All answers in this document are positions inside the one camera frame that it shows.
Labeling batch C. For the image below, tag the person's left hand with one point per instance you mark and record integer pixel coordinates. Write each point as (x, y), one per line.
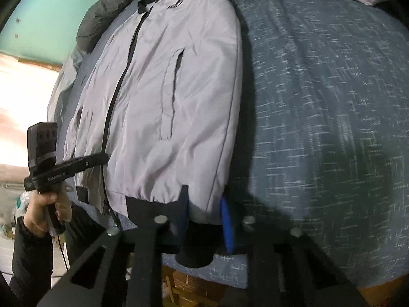
(35, 214)

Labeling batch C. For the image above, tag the bed with blue bedspread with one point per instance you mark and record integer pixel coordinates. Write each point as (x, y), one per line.
(319, 102)

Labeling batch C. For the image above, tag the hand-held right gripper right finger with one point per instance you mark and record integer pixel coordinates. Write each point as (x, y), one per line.
(226, 227)

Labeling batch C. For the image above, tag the wooden bed base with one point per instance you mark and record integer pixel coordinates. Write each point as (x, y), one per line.
(191, 287)

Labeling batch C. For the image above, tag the dark grey rolled duvet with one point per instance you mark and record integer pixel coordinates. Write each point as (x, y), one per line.
(102, 16)

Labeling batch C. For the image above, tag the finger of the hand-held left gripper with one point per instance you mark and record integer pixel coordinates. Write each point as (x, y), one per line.
(92, 161)

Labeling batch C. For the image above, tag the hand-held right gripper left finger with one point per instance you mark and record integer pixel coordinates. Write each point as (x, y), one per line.
(182, 220)

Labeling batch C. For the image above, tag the light grey zip jacket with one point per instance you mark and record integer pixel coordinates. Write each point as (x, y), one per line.
(153, 102)

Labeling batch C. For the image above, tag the person's left forearm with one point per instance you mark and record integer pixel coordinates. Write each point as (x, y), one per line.
(32, 262)

